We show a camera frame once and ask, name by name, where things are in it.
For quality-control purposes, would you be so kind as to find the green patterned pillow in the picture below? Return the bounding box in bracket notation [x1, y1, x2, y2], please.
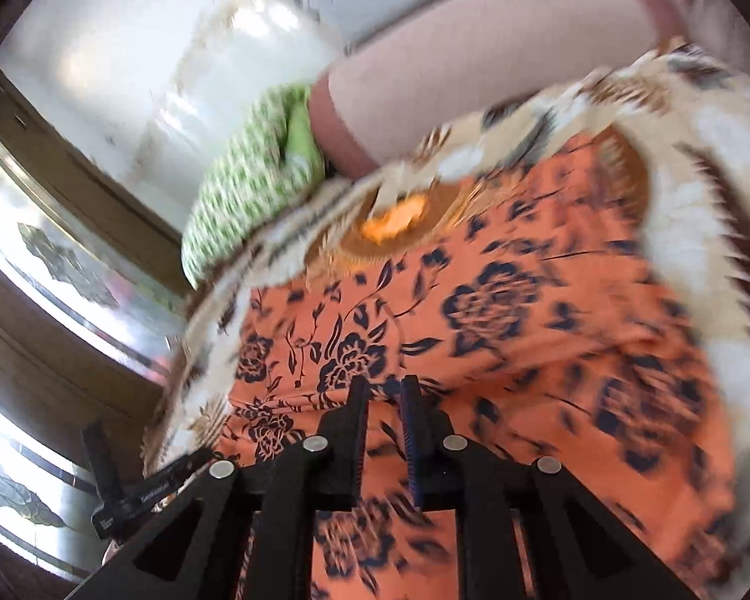
[181, 84, 326, 282]

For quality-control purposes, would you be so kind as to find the pink bolster pillow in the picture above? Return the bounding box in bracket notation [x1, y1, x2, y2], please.
[309, 0, 695, 179]

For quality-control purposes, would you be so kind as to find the orange floral garment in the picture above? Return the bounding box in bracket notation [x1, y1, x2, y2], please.
[212, 128, 732, 600]

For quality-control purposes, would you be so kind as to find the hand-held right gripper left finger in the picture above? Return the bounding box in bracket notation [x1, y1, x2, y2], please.
[65, 376, 371, 600]

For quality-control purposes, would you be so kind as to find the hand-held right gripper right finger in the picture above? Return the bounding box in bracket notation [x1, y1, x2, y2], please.
[400, 375, 701, 600]

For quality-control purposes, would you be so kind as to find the beige leaf printed blanket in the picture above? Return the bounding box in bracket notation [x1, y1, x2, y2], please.
[143, 43, 750, 576]

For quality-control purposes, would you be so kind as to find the etched glass door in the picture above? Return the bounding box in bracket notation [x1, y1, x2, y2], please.
[0, 62, 192, 582]

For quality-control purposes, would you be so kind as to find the beige striped bedsheet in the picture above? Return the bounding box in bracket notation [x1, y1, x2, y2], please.
[681, 0, 750, 70]

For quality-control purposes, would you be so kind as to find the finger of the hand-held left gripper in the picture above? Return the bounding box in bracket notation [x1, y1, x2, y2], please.
[80, 420, 124, 515]
[90, 445, 218, 541]

